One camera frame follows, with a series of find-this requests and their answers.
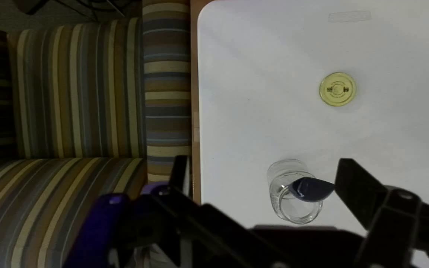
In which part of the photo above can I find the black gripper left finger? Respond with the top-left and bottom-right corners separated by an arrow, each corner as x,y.
62,153 -> 275,268

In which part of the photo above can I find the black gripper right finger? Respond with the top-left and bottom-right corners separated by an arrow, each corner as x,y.
333,156 -> 429,268

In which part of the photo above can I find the clear glass jar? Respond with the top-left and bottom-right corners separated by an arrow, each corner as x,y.
266,157 -> 324,226

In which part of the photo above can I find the gold metal jar lid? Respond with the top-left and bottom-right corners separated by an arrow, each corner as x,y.
317,69 -> 359,107

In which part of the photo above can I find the striped sofa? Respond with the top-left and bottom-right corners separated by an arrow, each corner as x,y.
0,0 -> 193,268

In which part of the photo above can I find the white table board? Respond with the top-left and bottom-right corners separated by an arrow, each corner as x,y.
196,0 -> 429,268

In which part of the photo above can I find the striped sofa cushion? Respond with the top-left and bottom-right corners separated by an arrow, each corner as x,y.
6,16 -> 147,160

